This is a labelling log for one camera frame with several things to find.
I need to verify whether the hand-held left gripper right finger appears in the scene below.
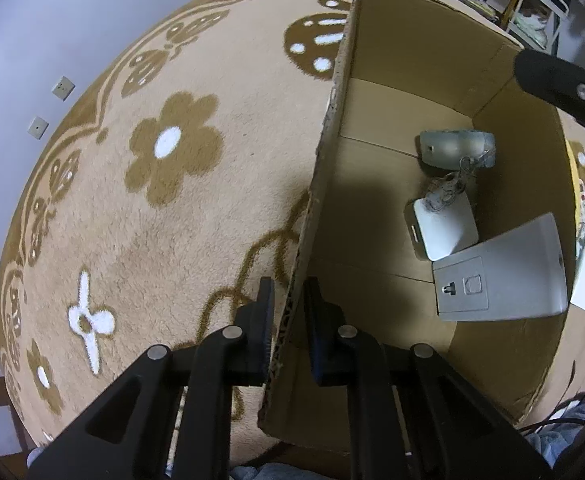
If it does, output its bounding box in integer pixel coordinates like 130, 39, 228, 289
303, 276, 555, 480

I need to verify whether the white remote control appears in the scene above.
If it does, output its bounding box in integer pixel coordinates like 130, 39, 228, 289
575, 177, 585, 261

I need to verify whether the large white panel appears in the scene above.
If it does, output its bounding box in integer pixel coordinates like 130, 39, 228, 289
432, 212, 570, 322

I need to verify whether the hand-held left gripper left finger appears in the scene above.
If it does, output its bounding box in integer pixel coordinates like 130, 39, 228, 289
25, 276, 277, 480

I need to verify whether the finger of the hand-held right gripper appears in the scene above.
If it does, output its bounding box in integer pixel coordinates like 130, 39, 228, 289
515, 49, 585, 143

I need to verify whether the white rolling cart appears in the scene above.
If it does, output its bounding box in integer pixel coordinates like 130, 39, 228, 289
509, 0, 573, 56

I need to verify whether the small sneaker keychain charm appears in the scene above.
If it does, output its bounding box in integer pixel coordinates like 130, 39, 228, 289
423, 157, 478, 213

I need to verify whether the small white rounded device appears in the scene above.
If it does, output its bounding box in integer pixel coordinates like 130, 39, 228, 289
403, 192, 479, 262

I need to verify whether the cardboard box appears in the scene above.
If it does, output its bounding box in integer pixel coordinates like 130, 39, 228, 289
257, 0, 575, 456

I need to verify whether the green tissue pack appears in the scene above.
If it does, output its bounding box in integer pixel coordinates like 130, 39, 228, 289
515, 7, 548, 43

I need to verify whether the black cable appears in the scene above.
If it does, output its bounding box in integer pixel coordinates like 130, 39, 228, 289
515, 410, 585, 433

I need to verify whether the light blue power bank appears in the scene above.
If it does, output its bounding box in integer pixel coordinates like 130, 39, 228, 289
419, 129, 496, 168

